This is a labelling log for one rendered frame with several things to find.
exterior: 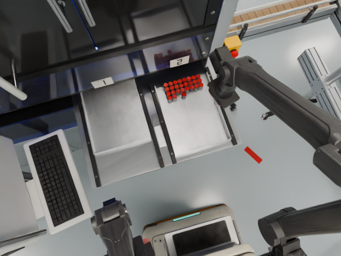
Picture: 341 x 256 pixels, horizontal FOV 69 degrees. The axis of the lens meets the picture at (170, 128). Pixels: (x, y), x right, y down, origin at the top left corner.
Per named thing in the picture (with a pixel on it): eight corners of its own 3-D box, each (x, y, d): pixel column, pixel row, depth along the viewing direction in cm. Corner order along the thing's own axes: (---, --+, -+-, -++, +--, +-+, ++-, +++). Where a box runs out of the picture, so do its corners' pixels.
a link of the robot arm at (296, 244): (283, 259, 68) (300, 252, 69) (282, 231, 64) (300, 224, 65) (263, 235, 76) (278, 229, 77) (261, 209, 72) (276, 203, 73)
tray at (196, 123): (155, 89, 119) (154, 86, 116) (206, 75, 121) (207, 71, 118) (174, 156, 111) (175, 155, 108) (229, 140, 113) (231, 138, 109)
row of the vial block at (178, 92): (165, 95, 118) (165, 92, 114) (201, 86, 120) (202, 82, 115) (167, 99, 118) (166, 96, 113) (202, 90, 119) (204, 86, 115)
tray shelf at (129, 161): (71, 92, 121) (69, 91, 119) (207, 55, 126) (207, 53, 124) (92, 189, 109) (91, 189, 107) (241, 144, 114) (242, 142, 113)
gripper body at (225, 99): (222, 76, 86) (226, 66, 79) (239, 100, 84) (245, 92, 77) (206, 85, 85) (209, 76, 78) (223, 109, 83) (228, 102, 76)
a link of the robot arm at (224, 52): (227, 75, 65) (256, 67, 66) (211, 38, 67) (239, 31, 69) (214, 93, 76) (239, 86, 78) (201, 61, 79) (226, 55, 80)
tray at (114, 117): (79, 88, 119) (77, 85, 116) (132, 73, 121) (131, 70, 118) (95, 155, 111) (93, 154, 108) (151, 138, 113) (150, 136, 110)
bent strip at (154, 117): (151, 119, 115) (150, 115, 110) (157, 117, 116) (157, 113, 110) (160, 147, 112) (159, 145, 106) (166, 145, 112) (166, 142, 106)
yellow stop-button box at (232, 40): (217, 44, 117) (221, 35, 110) (232, 40, 117) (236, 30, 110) (223, 58, 115) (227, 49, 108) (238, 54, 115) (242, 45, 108)
